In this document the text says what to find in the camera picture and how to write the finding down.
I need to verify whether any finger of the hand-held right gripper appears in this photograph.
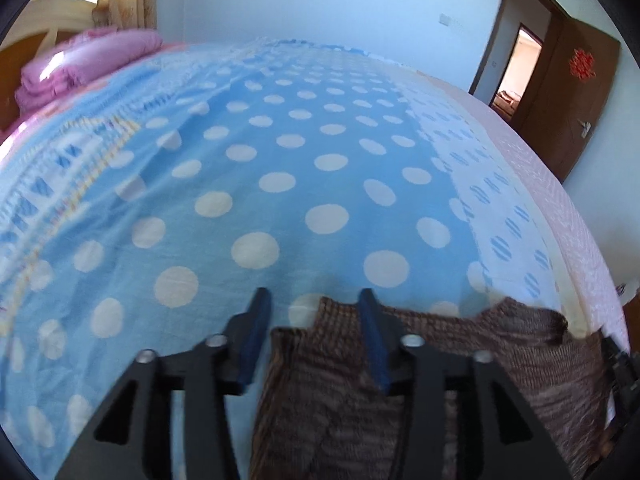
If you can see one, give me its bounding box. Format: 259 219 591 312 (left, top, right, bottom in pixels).
600 335 636 433

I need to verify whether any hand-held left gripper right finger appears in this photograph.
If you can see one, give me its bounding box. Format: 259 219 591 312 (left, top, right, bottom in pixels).
357 287 573 480

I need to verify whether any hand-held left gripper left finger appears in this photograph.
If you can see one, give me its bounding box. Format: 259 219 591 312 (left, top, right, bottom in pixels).
55 287 273 480

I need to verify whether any brown knitted sweater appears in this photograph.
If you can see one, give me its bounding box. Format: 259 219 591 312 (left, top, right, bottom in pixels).
248 296 621 480

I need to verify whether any polka dot bed sheet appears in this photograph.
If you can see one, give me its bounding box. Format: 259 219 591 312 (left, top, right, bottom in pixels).
0 35 631 480

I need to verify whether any brown wooden door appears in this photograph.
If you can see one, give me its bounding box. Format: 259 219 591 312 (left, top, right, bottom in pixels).
512 15 622 183

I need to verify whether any red paper door decoration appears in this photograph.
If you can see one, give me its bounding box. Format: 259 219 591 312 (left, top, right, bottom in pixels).
569 48 597 81

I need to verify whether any pink folded blanket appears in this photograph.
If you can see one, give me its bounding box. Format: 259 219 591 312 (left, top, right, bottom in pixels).
15 28 165 111

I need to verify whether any cream wooden headboard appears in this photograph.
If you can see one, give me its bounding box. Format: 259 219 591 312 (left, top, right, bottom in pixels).
0 0 101 133

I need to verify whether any brown door frame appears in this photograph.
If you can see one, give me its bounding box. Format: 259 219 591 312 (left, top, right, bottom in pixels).
467 0 568 121

